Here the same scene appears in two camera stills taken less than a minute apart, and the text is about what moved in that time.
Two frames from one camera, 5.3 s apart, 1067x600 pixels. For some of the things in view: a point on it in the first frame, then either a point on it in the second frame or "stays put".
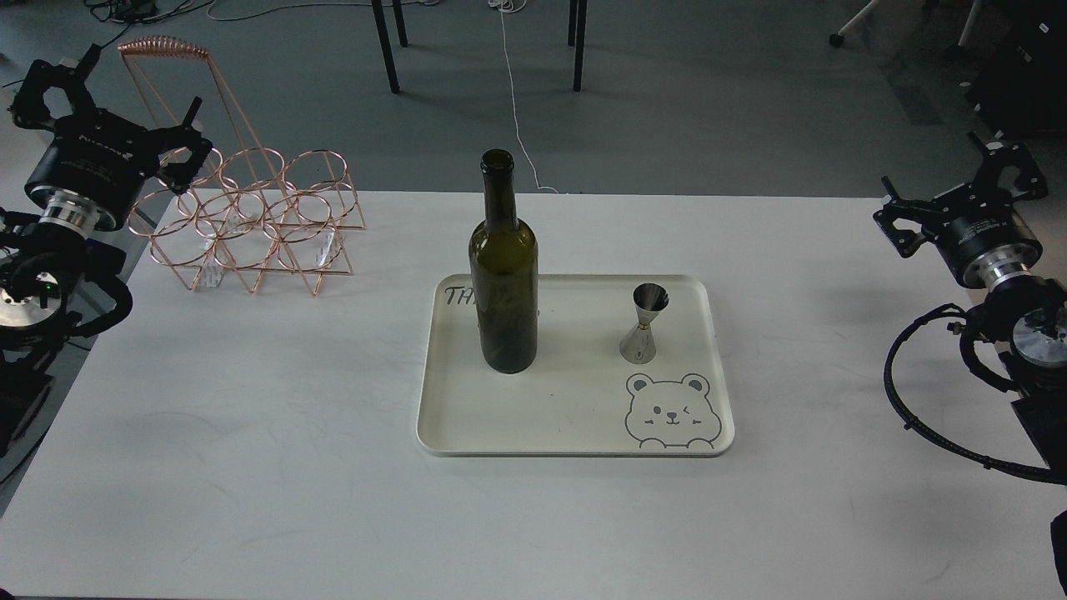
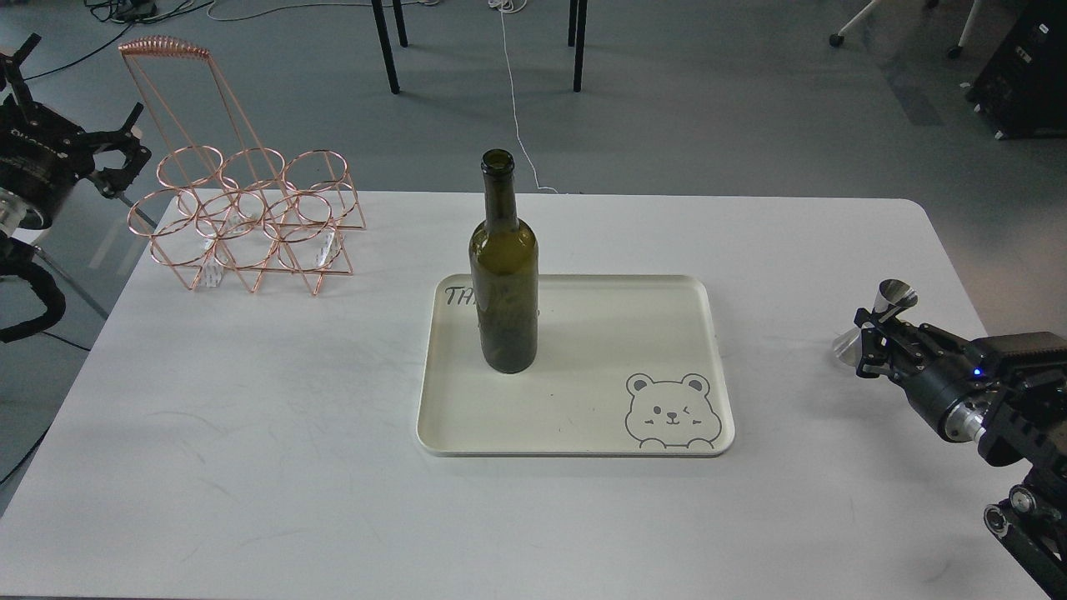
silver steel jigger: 639,345 → 892,295
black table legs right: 579,29 stays put
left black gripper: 92,167 → 42,154
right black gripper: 977,228 → 940,373
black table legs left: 385,38 stays put
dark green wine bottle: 503,262 stays put
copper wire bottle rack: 251,211 stays put
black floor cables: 130,12 stays put
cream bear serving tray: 581,399 stays put
